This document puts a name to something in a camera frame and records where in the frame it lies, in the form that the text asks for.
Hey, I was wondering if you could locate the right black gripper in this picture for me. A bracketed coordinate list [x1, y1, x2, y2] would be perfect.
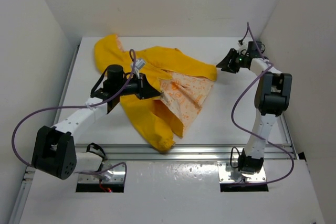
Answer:
[217, 49, 247, 74]

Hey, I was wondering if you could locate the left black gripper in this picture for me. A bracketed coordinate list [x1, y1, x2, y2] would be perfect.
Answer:
[115, 72, 160, 99]

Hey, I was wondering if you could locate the yellow hooded jacket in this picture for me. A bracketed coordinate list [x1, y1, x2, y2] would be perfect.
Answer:
[93, 34, 218, 153]

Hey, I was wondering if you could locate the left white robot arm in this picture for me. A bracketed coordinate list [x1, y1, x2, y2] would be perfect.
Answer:
[31, 59, 160, 180]

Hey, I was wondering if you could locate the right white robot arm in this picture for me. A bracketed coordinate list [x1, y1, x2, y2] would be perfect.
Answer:
[216, 40, 292, 174]

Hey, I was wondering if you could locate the white front cover panel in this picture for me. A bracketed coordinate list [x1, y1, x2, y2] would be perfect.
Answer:
[20, 160, 324, 223]

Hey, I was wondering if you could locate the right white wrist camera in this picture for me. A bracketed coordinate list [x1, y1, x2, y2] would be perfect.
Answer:
[237, 40, 247, 53]

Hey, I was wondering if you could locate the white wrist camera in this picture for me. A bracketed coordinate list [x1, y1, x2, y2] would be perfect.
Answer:
[135, 58, 146, 70]
[237, 40, 247, 53]

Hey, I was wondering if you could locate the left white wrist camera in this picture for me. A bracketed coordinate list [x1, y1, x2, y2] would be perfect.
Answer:
[135, 58, 146, 70]

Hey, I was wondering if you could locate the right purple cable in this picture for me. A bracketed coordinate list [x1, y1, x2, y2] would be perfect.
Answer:
[230, 22, 295, 186]

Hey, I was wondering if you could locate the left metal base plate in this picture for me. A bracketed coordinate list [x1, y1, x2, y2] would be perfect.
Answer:
[77, 162, 127, 185]

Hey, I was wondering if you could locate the metal base plate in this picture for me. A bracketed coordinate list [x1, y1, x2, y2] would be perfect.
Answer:
[217, 161, 267, 185]
[77, 162, 127, 185]

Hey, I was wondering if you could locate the aluminium front rail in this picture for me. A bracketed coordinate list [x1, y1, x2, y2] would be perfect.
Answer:
[75, 144, 297, 161]

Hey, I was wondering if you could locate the aluminium rail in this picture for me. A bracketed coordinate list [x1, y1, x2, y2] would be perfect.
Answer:
[256, 39, 305, 161]
[75, 144, 297, 161]
[8, 45, 80, 224]

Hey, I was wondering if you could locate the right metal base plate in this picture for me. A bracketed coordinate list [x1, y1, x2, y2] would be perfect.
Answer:
[217, 161, 267, 185]

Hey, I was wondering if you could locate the aluminium right side rail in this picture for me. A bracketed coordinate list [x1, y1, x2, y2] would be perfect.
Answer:
[256, 39, 305, 161]

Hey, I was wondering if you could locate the aluminium left side rail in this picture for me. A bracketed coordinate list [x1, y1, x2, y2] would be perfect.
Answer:
[8, 45, 80, 224]

